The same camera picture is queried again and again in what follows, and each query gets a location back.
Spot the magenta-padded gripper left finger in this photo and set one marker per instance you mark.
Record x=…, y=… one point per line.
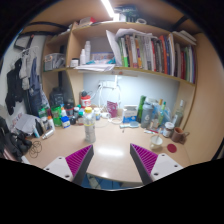
x=59, y=166

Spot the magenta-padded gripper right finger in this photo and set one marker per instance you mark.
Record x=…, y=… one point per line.
x=163, y=165

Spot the clear yellow-capped drink bottle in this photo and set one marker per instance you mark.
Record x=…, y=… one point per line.
x=89, y=128

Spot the white cup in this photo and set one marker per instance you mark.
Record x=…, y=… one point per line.
x=156, y=143

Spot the brown mug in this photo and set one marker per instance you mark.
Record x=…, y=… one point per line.
x=178, y=135

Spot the white jar with label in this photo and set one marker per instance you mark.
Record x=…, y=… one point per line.
x=168, y=130

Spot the white tube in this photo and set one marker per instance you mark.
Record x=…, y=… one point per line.
x=150, y=131

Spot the blue chair seat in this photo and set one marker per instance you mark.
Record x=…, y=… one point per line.
x=100, y=184

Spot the white bottle with blue cap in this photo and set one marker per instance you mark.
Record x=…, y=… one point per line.
x=65, y=122

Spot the green metallic can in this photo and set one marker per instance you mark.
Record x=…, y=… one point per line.
x=56, y=116

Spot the tan-capped clear bottle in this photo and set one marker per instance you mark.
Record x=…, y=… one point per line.
x=156, y=115

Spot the clear glass bottle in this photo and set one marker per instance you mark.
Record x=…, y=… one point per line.
x=178, y=116

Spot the light blue hairbrush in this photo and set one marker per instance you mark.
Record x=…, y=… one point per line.
x=131, y=124

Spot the green-capped glass bottle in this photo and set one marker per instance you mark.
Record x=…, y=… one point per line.
x=162, y=113

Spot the grey shaker bottle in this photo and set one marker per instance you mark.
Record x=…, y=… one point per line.
x=146, y=116

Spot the black bundle of gear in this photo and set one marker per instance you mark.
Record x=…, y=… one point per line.
x=13, y=141

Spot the tall green bottle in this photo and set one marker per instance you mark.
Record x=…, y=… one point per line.
x=141, y=106

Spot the black bag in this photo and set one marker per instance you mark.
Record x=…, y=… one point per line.
x=56, y=97

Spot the red and white jar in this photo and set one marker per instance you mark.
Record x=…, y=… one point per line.
x=85, y=101

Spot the magenta box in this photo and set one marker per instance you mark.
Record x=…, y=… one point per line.
x=112, y=109

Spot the blue hanging garment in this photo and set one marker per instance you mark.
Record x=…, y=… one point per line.
x=33, y=86

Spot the dark hanging jacket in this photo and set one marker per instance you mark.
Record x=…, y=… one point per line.
x=14, y=90

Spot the wooden shelf unit with books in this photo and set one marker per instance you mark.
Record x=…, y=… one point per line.
x=150, y=53

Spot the ceiling tube light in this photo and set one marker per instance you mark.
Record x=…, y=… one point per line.
x=108, y=8

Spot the white wall power outlet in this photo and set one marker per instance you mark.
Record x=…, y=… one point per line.
x=107, y=84

